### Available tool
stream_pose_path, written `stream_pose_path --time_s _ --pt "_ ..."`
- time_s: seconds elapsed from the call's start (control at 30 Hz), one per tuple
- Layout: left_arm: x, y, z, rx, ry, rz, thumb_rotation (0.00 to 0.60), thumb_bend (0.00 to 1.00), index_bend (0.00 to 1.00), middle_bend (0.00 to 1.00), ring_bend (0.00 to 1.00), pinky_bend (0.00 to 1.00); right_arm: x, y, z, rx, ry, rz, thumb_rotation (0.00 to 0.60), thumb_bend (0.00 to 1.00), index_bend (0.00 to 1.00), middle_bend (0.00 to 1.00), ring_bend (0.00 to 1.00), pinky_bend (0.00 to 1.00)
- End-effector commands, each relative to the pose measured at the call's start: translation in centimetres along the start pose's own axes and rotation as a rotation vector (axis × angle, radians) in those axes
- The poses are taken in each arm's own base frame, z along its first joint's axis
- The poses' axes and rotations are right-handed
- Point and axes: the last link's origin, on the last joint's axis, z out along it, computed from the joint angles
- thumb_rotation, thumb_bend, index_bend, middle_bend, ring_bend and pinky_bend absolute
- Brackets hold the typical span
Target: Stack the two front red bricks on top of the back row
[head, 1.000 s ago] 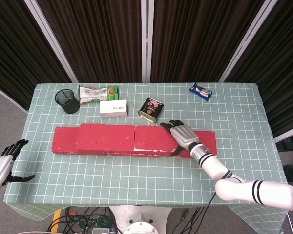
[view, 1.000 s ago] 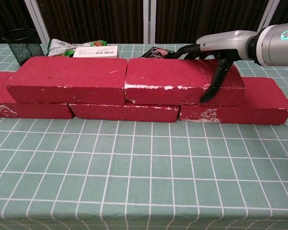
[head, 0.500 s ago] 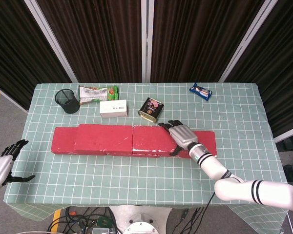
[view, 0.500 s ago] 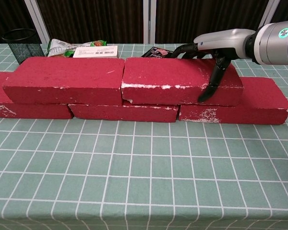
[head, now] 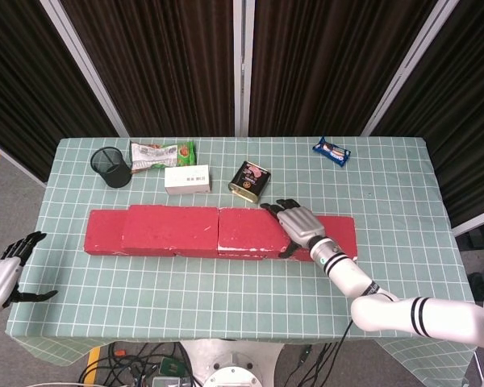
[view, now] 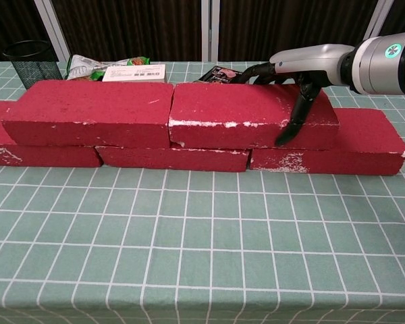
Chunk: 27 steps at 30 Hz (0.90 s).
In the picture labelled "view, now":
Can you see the green white grid tablecloth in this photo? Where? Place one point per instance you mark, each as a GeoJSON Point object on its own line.
{"type": "Point", "coordinates": [189, 253]}

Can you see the white cardboard box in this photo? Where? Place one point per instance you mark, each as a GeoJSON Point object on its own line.
{"type": "Point", "coordinates": [135, 72]}

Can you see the red brick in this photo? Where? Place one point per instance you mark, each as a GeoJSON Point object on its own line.
{"type": "Point", "coordinates": [357, 158]}
{"type": "Point", "coordinates": [172, 160]}
{"type": "Point", "coordinates": [44, 157]}
{"type": "Point", "coordinates": [222, 108]}
{"type": "Point", "coordinates": [87, 104]}

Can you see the black gold luncheon meat can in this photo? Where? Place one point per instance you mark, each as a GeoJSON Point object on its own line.
{"type": "Point", "coordinates": [219, 75]}

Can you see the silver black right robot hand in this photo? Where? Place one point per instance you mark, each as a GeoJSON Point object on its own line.
{"type": "Point", "coordinates": [310, 59]}

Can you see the green white snack bag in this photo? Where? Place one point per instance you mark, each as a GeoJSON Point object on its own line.
{"type": "Point", "coordinates": [81, 67]}

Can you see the black mesh pen holder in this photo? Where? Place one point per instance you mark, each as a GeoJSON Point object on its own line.
{"type": "Point", "coordinates": [33, 67]}

